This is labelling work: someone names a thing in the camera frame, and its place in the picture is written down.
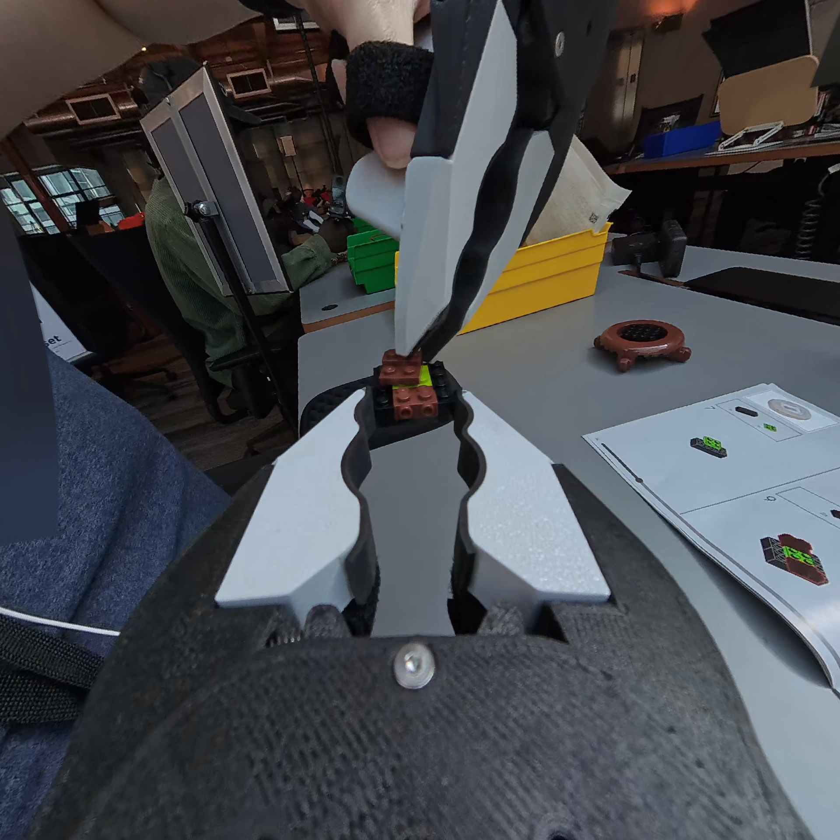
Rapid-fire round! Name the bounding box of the beige cardboard panel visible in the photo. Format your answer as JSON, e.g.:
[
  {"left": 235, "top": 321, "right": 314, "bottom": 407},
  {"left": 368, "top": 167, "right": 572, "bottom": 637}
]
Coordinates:
[{"left": 715, "top": 56, "right": 821, "bottom": 129}]

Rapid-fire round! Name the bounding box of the black lanyard strap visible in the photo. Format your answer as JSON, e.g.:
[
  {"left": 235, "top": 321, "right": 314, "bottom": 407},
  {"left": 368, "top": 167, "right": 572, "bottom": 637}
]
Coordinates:
[{"left": 0, "top": 617, "right": 106, "bottom": 726}]

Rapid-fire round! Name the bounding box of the yellow plastic bin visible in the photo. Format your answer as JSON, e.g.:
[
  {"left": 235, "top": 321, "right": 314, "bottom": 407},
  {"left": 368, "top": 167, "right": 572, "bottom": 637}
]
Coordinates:
[{"left": 394, "top": 222, "right": 613, "bottom": 336}]

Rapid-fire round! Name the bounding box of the cream paper bag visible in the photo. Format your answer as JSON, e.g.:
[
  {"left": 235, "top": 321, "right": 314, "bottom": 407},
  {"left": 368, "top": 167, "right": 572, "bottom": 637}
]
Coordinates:
[{"left": 525, "top": 134, "right": 633, "bottom": 248}]

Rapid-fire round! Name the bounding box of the small brown toy brick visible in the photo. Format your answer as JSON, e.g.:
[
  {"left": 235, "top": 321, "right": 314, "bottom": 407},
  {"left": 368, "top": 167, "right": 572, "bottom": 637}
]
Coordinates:
[{"left": 379, "top": 349, "right": 425, "bottom": 386}]

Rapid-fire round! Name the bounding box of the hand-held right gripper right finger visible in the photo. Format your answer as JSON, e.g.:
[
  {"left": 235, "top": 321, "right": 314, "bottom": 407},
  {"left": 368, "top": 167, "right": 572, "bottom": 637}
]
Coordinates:
[{"left": 449, "top": 389, "right": 613, "bottom": 621}]

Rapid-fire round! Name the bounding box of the person's left hand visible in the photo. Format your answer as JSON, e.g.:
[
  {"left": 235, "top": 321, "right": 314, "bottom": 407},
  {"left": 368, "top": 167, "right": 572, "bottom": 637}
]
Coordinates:
[{"left": 302, "top": 0, "right": 434, "bottom": 172}]

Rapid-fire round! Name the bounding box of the green plastic bin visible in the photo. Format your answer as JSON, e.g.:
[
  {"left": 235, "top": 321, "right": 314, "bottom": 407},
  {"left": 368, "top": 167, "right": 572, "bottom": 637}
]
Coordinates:
[{"left": 346, "top": 218, "right": 403, "bottom": 295}]

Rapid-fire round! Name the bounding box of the black power adapter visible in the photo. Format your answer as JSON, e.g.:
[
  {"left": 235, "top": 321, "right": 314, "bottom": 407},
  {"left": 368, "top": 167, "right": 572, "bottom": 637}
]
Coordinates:
[{"left": 612, "top": 220, "right": 689, "bottom": 278}]

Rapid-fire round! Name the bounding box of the black toy brick assembly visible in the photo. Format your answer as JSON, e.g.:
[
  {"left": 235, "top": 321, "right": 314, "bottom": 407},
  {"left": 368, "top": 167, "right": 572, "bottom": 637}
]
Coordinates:
[{"left": 373, "top": 360, "right": 460, "bottom": 426}]

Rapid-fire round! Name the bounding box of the white instruction booklet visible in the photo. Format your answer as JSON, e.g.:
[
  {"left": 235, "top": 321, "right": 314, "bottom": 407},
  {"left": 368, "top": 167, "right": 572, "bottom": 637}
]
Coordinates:
[{"left": 583, "top": 382, "right": 840, "bottom": 691}]

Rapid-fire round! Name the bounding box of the white printed sign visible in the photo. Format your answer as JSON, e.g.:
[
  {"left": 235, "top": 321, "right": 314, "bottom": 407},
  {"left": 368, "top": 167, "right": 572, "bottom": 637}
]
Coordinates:
[{"left": 29, "top": 282, "right": 91, "bottom": 366}]

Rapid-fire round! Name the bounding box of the brown round toy pot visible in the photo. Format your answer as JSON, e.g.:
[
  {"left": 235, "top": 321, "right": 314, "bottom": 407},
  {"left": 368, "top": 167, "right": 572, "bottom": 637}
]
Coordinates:
[{"left": 594, "top": 319, "right": 693, "bottom": 374}]

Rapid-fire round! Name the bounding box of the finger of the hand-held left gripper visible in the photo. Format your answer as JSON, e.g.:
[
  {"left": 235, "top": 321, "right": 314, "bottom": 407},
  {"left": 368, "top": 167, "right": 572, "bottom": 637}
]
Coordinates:
[
  {"left": 427, "top": 128, "right": 577, "bottom": 362},
  {"left": 392, "top": 0, "right": 536, "bottom": 358}
]

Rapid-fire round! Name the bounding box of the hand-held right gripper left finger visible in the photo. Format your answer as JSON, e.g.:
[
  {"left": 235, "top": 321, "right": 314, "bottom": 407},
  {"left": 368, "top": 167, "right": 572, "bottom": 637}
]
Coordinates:
[{"left": 215, "top": 387, "right": 382, "bottom": 619}]

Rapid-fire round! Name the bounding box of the black chair armrest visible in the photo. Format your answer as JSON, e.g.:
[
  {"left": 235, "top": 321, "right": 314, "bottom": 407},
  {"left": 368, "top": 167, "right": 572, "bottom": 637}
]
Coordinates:
[{"left": 300, "top": 377, "right": 463, "bottom": 452}]

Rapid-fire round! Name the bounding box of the blue plastic bin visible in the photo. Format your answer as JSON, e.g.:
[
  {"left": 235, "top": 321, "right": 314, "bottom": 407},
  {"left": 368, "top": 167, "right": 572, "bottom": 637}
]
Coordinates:
[{"left": 642, "top": 120, "right": 723, "bottom": 160}]

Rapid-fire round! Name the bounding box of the white earbud cable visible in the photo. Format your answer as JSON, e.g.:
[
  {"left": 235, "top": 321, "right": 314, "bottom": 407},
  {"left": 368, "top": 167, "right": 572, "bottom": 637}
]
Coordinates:
[{"left": 0, "top": 607, "right": 122, "bottom": 636}]

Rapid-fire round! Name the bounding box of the long wooden table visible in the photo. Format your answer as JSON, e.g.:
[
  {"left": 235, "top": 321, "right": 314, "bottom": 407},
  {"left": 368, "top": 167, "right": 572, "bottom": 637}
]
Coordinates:
[{"left": 604, "top": 140, "right": 840, "bottom": 175}]

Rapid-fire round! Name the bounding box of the person's blue shirt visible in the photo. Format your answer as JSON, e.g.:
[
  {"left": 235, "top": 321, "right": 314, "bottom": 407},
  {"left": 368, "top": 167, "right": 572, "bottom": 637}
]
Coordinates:
[{"left": 0, "top": 351, "right": 232, "bottom": 840}]

